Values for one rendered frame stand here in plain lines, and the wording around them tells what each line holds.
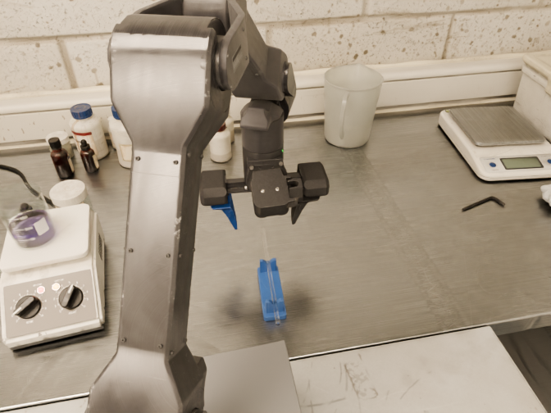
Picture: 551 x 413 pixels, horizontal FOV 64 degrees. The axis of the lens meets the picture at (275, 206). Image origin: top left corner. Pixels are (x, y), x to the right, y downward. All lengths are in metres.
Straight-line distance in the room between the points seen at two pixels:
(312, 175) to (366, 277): 0.20
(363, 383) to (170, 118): 0.45
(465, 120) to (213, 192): 0.68
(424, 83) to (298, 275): 0.66
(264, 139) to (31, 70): 0.67
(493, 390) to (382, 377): 0.14
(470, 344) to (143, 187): 0.53
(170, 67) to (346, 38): 0.86
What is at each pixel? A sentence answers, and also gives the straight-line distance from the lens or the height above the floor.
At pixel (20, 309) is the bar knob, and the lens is 0.70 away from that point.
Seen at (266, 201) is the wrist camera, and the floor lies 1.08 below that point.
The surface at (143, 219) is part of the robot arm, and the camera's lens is 0.31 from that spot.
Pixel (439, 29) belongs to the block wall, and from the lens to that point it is 1.22.
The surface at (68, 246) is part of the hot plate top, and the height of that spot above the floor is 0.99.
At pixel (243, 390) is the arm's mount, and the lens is 0.48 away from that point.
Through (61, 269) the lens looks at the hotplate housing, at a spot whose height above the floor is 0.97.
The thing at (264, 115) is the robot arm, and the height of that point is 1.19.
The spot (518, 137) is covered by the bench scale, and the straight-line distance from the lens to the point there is 1.11.
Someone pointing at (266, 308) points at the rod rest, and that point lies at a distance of 0.66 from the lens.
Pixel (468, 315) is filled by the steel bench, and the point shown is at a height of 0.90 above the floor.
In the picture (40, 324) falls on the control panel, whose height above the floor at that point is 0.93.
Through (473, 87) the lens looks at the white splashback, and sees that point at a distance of 1.29.
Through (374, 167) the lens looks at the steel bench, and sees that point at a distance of 0.98.
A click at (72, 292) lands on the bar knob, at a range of 0.68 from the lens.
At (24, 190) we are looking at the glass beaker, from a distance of 0.74.
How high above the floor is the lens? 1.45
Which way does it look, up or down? 40 degrees down
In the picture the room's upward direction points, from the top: straight up
